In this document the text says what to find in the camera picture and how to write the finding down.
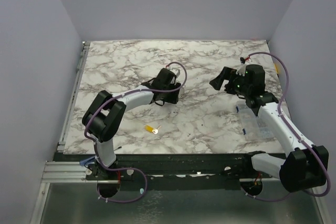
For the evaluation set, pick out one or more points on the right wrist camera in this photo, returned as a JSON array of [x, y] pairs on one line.
[[242, 70]]

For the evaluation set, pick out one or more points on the clear plastic box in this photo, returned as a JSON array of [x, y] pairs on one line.
[[254, 128]]

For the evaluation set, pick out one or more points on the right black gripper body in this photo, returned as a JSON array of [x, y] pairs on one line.
[[228, 82]]

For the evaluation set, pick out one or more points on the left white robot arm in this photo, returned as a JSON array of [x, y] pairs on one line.
[[104, 116]]

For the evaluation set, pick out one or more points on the key with yellow tag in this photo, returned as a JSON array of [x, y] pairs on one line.
[[152, 129]]

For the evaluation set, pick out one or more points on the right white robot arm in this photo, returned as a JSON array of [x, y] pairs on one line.
[[305, 164]]

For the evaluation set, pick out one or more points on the aluminium extrusion rail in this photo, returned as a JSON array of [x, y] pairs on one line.
[[63, 172]]

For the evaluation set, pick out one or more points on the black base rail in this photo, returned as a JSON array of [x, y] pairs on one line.
[[173, 171]]

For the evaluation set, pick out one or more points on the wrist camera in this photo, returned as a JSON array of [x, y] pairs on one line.
[[242, 70], [176, 71]]

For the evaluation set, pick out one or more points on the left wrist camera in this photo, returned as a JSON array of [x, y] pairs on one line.
[[176, 71]]

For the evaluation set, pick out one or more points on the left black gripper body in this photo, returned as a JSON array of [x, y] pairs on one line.
[[170, 97]]

